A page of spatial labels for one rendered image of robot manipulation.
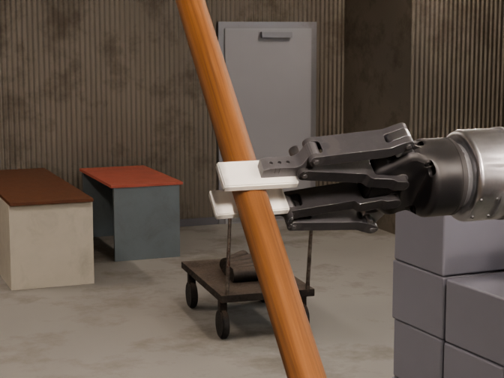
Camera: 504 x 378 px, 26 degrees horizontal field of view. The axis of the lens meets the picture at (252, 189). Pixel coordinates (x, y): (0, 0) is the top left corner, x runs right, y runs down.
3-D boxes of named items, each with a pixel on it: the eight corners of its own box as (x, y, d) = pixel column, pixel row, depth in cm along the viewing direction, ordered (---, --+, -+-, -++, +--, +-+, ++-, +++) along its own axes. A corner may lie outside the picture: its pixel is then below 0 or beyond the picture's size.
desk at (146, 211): (145, 232, 1135) (143, 165, 1124) (183, 256, 1013) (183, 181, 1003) (80, 236, 1110) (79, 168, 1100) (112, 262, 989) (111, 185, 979)
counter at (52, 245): (46, 239, 1098) (44, 167, 1087) (95, 284, 902) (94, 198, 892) (-23, 244, 1073) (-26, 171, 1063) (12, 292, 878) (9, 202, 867)
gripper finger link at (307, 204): (388, 166, 105) (387, 176, 106) (276, 187, 103) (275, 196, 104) (402, 197, 102) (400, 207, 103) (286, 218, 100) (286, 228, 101)
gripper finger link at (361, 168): (404, 192, 102) (411, 182, 101) (298, 186, 97) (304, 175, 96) (391, 161, 104) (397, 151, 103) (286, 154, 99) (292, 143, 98)
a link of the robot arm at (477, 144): (505, 238, 107) (451, 242, 105) (472, 169, 113) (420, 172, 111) (541, 175, 101) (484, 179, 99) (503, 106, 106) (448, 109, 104)
